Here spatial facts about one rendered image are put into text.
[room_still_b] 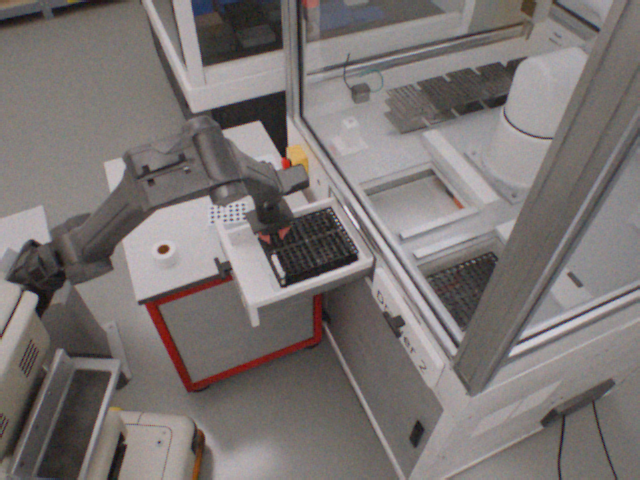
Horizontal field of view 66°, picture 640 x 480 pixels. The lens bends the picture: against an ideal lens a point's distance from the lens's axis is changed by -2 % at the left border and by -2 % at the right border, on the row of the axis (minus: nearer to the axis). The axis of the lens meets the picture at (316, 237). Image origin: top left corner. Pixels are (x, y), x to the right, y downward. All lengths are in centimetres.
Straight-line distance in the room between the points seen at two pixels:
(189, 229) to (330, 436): 96
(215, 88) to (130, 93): 179
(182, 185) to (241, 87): 135
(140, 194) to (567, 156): 51
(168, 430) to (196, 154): 130
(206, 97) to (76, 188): 132
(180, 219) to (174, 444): 72
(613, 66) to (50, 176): 294
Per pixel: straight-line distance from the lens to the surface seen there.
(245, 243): 143
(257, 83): 197
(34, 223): 180
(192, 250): 154
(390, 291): 123
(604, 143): 62
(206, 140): 65
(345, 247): 133
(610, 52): 61
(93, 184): 304
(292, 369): 214
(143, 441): 183
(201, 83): 191
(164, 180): 63
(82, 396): 106
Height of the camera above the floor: 194
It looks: 50 degrees down
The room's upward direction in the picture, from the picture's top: straight up
